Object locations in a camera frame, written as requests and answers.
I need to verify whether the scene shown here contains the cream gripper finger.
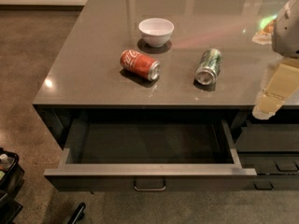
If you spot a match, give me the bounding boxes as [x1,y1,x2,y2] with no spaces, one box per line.
[252,59,299,120]

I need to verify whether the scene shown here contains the red coke can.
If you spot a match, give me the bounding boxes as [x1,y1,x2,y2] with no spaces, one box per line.
[121,49,161,81]

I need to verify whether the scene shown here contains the green soda can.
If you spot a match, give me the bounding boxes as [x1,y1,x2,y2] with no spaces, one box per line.
[194,49,221,86]

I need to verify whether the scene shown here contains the lower right drawer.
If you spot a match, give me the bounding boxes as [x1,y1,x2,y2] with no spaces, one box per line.
[239,152,299,190]

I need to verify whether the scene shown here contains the open top drawer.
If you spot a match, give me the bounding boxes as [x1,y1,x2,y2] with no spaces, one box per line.
[44,120,257,192]

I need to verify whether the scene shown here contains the snack bag on counter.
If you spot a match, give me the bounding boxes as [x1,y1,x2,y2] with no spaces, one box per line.
[252,20,275,45]

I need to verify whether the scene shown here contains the white bowl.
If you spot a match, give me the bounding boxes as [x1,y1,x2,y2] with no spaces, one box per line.
[138,18,175,48]

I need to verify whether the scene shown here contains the grey cabinet counter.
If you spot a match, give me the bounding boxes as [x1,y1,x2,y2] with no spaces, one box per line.
[32,0,299,191]

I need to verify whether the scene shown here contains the black object on floor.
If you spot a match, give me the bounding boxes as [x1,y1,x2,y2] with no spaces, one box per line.
[67,203,86,224]

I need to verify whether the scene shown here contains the black cart with items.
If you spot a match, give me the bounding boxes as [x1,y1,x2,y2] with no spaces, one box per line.
[0,148,24,224]

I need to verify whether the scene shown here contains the drawer handle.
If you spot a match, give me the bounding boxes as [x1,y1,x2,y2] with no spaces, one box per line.
[134,180,166,191]

